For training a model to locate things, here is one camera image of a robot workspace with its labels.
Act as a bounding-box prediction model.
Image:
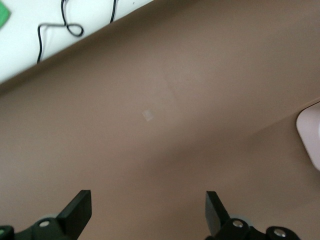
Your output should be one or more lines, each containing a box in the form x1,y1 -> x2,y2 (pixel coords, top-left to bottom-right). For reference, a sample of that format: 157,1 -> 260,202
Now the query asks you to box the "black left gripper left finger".
0,189 -> 92,240

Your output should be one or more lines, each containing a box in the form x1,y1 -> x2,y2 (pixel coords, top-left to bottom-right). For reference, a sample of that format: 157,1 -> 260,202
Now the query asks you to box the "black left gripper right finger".
204,191 -> 300,240

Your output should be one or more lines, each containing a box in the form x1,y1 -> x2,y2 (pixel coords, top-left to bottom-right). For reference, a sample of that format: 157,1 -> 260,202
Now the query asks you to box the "brown table mat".
0,0 -> 320,240

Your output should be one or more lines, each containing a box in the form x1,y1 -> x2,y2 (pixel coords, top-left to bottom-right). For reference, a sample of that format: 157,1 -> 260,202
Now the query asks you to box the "small tape patch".
141,109 -> 155,123

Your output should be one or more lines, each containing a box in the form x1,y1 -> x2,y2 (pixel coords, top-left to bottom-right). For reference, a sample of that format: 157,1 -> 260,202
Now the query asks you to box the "green sheet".
0,0 -> 13,29

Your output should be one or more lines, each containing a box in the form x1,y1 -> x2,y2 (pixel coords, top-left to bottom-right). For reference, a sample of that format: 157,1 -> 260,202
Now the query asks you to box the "black cable with loop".
36,0 -> 85,64

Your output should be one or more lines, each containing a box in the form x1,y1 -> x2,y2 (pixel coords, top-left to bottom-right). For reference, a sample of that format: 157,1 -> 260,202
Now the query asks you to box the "thin black cable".
109,0 -> 119,24

